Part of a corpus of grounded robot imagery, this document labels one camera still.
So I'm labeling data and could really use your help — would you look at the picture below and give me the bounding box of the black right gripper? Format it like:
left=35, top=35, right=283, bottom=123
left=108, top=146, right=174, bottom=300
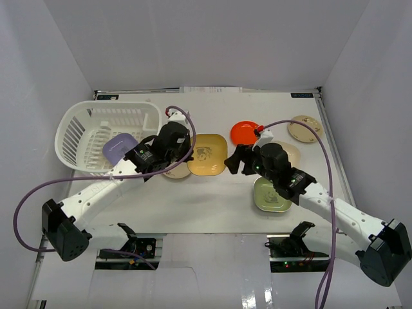
left=224, top=144, right=277, bottom=184

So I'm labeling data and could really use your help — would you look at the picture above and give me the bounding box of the yellow square panda plate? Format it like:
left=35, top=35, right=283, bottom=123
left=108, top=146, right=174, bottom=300
left=187, top=134, right=227, bottom=176

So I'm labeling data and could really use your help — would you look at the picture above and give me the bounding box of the green square panda plate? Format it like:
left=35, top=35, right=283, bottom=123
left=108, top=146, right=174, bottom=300
left=253, top=177, right=292, bottom=212

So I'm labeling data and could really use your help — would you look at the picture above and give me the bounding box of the cream square panda plate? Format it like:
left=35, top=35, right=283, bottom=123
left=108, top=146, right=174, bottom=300
left=274, top=140, right=301, bottom=168

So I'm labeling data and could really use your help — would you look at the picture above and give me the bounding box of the purple square panda plate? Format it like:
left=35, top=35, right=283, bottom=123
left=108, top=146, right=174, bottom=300
left=102, top=133, right=138, bottom=165

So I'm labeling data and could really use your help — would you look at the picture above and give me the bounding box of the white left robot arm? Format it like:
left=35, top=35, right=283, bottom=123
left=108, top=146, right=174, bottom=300
left=42, top=120, right=192, bottom=261

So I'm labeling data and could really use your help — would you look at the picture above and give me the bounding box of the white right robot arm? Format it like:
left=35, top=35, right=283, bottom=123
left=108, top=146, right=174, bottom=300
left=224, top=143, right=411, bottom=287

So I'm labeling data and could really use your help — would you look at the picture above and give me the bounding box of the white plastic basket bin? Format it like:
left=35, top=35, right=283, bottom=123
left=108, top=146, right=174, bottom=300
left=55, top=100, right=162, bottom=176

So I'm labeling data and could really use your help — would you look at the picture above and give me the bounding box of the orange round plate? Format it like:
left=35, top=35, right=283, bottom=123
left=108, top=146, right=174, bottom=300
left=230, top=120, right=259, bottom=145

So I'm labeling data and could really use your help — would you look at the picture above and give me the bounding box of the cream round flower plate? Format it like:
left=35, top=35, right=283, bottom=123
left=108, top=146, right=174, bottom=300
left=163, top=168, right=191, bottom=180

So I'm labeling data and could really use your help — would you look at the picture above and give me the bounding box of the cream round plate far right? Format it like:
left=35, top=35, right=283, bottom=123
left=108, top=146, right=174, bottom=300
left=288, top=115, right=324, bottom=144

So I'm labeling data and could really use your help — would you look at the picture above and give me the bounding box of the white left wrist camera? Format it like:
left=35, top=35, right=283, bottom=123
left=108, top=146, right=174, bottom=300
left=165, top=108, right=190, bottom=127

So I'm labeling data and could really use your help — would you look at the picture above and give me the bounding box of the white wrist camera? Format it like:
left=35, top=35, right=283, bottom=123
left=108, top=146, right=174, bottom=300
left=165, top=108, right=190, bottom=127
left=252, top=126, right=274, bottom=150

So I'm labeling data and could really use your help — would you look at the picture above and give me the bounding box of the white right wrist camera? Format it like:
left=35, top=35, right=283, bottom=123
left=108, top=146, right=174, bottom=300
left=252, top=126, right=274, bottom=150

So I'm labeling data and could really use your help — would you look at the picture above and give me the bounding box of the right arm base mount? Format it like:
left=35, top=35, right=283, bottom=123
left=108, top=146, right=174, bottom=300
left=265, top=221, right=329, bottom=273

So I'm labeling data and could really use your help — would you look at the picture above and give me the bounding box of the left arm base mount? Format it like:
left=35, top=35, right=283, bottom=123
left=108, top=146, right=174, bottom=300
left=95, top=238, right=160, bottom=270

